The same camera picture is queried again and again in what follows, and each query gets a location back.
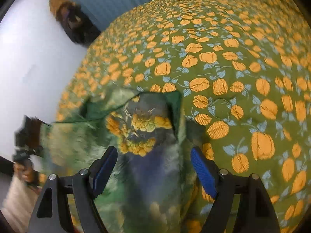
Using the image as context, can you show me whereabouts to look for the green landscape print jacket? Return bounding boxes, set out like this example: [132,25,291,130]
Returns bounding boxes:
[40,88,208,232]

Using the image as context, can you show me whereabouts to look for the cream fleece sleeve forearm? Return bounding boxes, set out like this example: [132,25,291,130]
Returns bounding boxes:
[1,176,38,232]

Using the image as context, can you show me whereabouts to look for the person left hand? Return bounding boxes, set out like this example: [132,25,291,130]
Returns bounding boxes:
[14,159,39,187]

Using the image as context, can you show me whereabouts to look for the hanging coats on rack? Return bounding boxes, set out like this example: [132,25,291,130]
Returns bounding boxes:
[49,0,101,46]

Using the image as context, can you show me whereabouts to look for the pumpkin pattern green quilt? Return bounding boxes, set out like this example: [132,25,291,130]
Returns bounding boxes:
[57,0,310,232]

